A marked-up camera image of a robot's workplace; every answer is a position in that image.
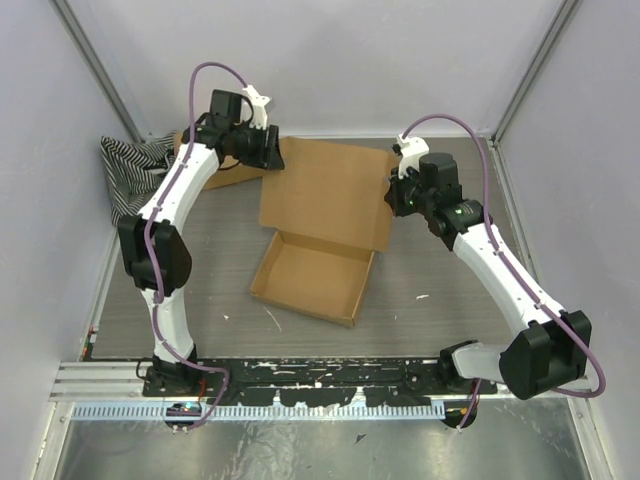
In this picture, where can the right aluminium corner post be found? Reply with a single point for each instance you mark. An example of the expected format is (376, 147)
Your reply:
(552, 35)

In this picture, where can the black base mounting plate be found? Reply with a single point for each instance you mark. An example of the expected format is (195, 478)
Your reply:
(314, 382)

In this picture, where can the striped black white cloth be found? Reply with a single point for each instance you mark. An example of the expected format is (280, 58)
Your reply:
(134, 171)

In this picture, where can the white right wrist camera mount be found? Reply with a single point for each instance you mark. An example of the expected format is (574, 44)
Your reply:
(410, 150)

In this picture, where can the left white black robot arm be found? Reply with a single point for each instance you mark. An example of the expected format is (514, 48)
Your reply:
(155, 255)

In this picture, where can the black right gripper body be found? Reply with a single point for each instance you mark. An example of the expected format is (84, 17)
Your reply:
(408, 197)

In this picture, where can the aluminium corner post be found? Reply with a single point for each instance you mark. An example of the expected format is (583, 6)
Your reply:
(552, 35)
(81, 24)

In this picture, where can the white slotted cable duct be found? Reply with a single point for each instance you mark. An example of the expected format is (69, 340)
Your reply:
(191, 411)

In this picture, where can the aluminium front rail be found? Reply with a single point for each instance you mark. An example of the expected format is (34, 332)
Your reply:
(117, 380)

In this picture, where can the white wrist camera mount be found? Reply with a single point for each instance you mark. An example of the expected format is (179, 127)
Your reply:
(259, 105)
(410, 150)

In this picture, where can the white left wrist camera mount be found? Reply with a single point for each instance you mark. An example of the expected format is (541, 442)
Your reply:
(259, 105)

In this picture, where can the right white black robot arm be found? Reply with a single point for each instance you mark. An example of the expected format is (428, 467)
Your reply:
(547, 350)

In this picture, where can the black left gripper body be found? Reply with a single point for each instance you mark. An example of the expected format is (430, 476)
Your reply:
(250, 145)

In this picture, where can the brown cardboard box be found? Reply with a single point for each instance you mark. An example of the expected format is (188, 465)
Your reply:
(231, 174)

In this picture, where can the left aluminium corner post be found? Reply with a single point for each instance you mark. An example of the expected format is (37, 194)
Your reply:
(81, 24)

